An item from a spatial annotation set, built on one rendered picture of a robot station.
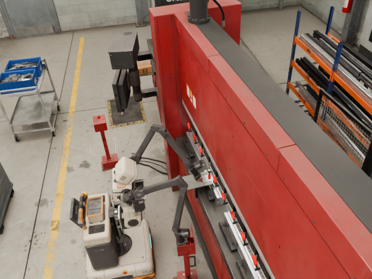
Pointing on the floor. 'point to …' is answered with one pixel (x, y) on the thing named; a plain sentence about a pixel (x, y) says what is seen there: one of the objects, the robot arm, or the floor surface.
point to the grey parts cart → (32, 106)
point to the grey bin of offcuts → (4, 194)
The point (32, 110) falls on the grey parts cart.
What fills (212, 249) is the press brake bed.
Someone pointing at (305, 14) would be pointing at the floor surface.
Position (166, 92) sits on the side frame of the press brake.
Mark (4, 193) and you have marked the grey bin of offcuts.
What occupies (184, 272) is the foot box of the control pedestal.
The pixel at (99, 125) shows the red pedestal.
